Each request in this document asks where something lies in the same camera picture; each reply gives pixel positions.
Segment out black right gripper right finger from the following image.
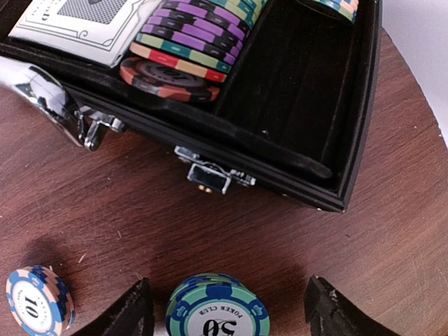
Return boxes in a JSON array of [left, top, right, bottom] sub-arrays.
[[304, 276, 398, 336]]

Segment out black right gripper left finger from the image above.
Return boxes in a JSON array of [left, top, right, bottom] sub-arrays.
[[73, 277, 154, 336]]

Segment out green poker chip stack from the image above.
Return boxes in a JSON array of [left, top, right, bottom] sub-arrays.
[[165, 273, 270, 336]]

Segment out blue white chip stack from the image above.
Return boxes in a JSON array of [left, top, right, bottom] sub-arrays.
[[6, 265, 76, 335]]

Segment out black poker chip case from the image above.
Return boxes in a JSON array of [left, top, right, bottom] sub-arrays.
[[1, 1, 382, 212]]

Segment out right chip rows in case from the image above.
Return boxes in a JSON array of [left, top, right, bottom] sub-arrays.
[[119, 1, 267, 103]]

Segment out card deck in case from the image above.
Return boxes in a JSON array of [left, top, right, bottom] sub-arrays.
[[8, 0, 160, 68]]

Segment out rightmost chip row in case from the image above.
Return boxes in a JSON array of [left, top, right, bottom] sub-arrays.
[[311, 0, 359, 23]]

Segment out chrome case handle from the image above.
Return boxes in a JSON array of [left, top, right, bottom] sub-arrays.
[[1, 57, 87, 148]]

